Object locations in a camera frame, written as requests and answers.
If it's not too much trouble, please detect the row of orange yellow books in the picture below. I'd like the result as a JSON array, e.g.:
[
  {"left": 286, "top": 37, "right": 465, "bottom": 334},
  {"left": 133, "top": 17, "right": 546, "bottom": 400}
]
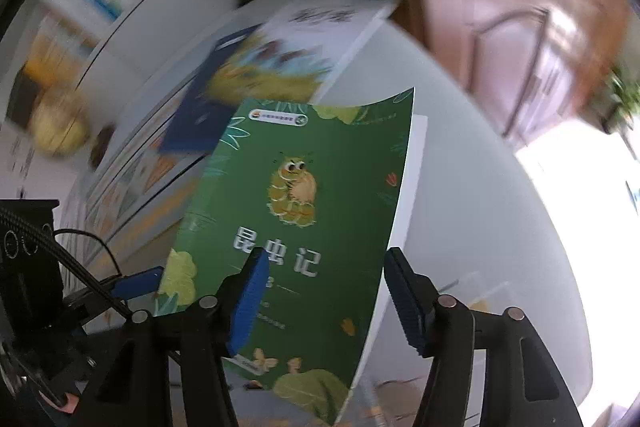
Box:
[{"left": 20, "top": 22, "right": 76, "bottom": 82}]

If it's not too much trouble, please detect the white book with yellow field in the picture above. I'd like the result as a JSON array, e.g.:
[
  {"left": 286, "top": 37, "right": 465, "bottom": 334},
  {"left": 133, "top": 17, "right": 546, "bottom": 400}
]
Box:
[{"left": 210, "top": 0, "right": 401, "bottom": 102}]

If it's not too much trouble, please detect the navy blue book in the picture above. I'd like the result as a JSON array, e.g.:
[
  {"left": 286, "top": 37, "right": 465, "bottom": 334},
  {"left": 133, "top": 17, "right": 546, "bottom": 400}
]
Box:
[{"left": 157, "top": 24, "right": 266, "bottom": 158}]

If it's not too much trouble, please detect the beige globe on wooden base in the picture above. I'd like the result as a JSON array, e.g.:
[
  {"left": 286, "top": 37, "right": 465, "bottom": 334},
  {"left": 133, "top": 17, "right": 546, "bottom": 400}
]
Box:
[{"left": 27, "top": 87, "right": 116, "bottom": 170}]

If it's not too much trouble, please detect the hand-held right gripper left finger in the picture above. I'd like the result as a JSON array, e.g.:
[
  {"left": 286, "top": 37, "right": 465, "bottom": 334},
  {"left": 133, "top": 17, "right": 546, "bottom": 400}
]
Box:
[{"left": 82, "top": 247, "right": 271, "bottom": 427}]

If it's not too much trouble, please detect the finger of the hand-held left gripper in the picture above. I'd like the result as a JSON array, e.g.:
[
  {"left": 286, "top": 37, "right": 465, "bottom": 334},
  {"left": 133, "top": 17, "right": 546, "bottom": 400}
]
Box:
[{"left": 62, "top": 266, "right": 166, "bottom": 309}]

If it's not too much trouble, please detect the brown wooden cabinet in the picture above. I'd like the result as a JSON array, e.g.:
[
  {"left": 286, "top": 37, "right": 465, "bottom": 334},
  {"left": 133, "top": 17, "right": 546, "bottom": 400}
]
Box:
[{"left": 385, "top": 0, "right": 640, "bottom": 148}]

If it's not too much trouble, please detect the green caterpillar book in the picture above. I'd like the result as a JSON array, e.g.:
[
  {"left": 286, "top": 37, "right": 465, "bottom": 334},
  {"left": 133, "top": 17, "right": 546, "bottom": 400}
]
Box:
[{"left": 152, "top": 88, "right": 429, "bottom": 425}]

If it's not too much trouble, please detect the row of black books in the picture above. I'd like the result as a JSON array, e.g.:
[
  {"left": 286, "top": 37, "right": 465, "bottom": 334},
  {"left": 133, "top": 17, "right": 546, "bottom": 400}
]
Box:
[{"left": 5, "top": 72, "right": 38, "bottom": 125}]

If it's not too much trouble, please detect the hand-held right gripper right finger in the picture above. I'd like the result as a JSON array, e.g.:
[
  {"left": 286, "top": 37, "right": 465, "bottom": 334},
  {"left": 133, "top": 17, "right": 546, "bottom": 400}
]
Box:
[{"left": 382, "top": 247, "right": 586, "bottom": 427}]

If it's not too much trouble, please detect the patterned woven mat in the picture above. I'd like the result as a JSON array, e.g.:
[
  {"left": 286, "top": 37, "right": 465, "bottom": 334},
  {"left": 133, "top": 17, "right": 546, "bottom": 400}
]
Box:
[{"left": 65, "top": 72, "right": 351, "bottom": 427}]

